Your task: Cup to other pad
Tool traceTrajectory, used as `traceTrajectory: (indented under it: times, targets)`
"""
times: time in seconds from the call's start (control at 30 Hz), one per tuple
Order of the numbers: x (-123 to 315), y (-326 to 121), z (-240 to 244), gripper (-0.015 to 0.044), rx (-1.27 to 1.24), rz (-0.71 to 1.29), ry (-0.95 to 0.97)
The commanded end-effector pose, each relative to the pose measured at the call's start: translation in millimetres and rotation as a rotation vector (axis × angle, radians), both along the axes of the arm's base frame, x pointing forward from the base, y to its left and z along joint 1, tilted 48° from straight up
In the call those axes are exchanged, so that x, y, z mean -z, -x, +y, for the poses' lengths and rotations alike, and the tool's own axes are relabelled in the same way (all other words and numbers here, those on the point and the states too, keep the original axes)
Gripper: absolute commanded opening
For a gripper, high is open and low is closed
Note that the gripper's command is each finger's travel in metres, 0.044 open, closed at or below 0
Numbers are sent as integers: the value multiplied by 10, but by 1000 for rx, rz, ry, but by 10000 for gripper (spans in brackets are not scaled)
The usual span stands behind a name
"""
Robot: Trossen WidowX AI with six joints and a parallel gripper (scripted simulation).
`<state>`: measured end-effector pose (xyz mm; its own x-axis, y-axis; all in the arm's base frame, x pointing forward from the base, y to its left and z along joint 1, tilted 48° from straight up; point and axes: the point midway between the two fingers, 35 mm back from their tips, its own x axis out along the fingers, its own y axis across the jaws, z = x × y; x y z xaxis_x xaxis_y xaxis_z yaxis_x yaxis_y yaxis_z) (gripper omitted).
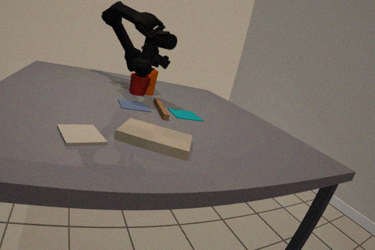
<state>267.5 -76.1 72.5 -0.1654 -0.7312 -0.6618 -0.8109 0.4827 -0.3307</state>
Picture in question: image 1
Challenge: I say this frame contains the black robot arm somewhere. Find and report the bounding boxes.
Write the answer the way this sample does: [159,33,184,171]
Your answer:
[102,1,178,73]

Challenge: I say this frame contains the wooden flat bar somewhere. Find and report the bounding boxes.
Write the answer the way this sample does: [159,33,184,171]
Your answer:
[154,97,169,121]

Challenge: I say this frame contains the tan flat square pad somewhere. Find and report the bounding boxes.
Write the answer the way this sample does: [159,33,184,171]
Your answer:
[57,124,108,146]

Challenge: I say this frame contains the red cup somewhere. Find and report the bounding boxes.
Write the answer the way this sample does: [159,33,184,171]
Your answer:
[129,73,150,96]

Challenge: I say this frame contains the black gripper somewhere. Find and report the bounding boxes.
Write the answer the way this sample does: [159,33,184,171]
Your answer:
[131,44,159,78]

